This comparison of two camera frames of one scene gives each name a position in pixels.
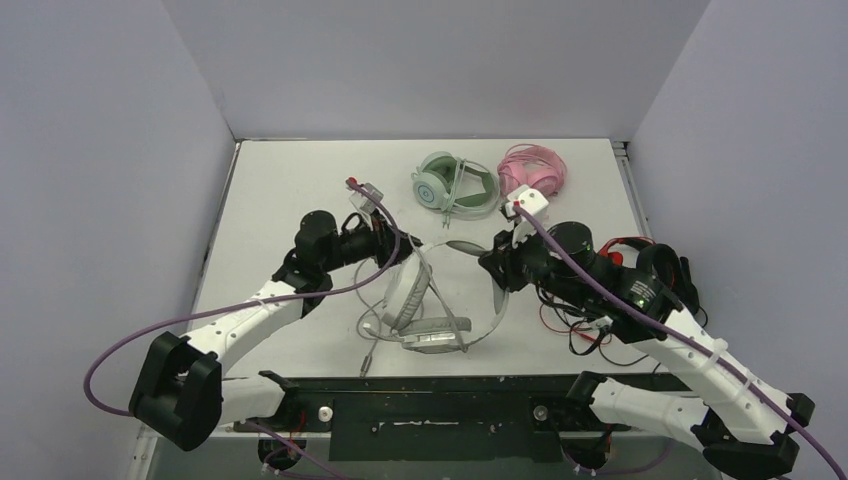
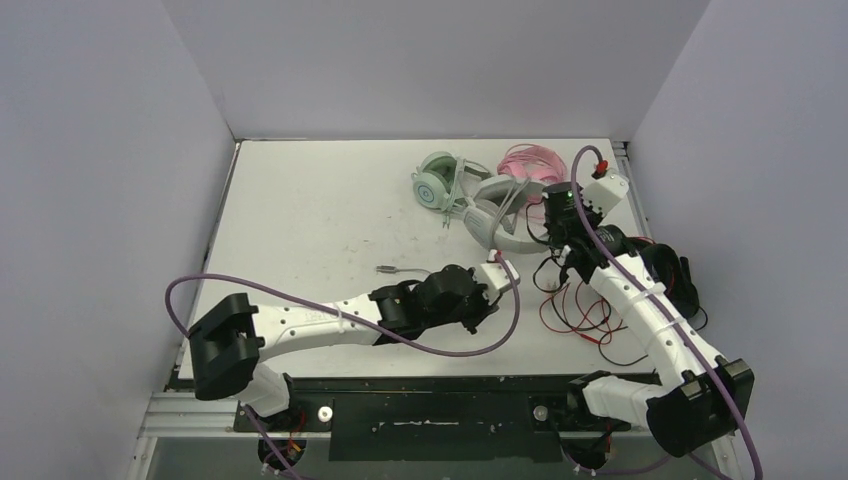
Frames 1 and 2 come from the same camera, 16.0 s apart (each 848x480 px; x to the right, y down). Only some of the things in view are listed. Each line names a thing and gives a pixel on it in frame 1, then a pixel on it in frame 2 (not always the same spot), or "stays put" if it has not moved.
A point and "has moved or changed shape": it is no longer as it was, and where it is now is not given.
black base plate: [476, 419] stays put
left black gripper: [380, 235] -> [484, 310]
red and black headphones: [660, 259] stays put
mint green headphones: [459, 188] stays put
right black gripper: [507, 259] -> [553, 234]
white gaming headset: [440, 335] has moved or changed shape
